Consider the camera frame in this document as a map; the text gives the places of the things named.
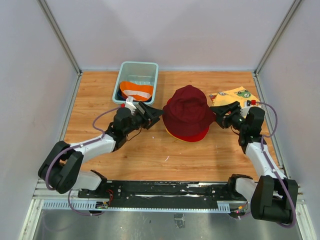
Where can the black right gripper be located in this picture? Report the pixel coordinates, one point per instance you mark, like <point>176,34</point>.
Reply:
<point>222,110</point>

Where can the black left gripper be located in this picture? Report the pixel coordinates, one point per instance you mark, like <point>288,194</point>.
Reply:
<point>152,115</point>

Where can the orange bucket hat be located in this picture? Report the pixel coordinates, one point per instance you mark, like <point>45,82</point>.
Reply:
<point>139,92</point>

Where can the red bucket hat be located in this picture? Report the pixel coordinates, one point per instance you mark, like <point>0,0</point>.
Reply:
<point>192,137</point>

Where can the dark maroon bucket hat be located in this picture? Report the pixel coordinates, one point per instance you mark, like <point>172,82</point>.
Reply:
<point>190,91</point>

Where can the yellow bucket hat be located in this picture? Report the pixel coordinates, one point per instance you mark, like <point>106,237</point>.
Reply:
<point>177,138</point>

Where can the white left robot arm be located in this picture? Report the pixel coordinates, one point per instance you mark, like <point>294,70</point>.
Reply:
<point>61,170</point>

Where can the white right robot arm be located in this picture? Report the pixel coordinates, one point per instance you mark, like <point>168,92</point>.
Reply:
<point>274,197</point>

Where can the yellow cartoon print cloth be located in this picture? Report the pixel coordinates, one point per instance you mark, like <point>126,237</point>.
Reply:
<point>239,94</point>

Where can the blue bucket hat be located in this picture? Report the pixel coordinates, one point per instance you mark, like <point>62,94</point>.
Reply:
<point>120,97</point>

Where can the light teal plastic bin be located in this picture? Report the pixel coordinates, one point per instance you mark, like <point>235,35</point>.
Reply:
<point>141,73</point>

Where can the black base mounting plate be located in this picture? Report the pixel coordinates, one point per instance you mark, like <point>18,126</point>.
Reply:
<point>164,194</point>

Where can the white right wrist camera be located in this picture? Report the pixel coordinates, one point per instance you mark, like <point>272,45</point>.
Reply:
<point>248,105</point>

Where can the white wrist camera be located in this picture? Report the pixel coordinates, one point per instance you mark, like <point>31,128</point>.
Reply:
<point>248,105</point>
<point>129,105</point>

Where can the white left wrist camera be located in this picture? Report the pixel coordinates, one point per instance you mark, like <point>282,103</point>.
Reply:
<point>129,105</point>

